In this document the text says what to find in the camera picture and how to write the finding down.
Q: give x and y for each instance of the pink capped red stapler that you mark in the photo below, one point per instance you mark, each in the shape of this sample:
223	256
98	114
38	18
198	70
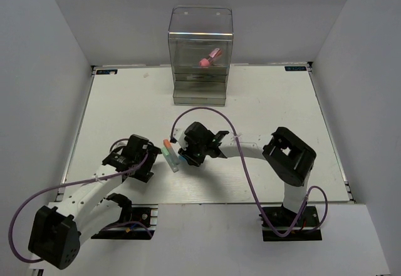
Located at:
213	56

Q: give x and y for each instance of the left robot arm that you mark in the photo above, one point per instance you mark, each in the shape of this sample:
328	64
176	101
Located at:
58	232

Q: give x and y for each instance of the clear acrylic drawer organizer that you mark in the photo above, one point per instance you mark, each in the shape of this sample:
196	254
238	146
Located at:
194	31

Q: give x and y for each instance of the orange capped marker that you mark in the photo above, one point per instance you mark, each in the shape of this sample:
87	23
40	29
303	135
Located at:
172	153

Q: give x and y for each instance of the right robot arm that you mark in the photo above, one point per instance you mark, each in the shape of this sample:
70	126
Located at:
289	156

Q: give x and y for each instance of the blue capped marker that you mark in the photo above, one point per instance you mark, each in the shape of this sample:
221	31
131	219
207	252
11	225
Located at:
182	158

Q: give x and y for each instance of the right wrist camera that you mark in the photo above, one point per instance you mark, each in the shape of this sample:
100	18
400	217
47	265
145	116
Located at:
178	136

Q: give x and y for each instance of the green capped marker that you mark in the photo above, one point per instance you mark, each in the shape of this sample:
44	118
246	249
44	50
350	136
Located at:
169	160

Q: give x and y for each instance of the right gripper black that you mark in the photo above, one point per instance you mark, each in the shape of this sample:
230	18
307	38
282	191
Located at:
188	154

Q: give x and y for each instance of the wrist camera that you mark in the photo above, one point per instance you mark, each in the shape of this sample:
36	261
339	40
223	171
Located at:
119	143
178	136

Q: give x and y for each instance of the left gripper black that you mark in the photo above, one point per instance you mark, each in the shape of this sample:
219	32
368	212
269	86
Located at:
145	173

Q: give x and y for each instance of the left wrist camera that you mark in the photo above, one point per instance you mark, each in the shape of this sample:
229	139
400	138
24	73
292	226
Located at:
119	143

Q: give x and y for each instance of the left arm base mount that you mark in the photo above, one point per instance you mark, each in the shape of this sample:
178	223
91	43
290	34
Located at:
138	224

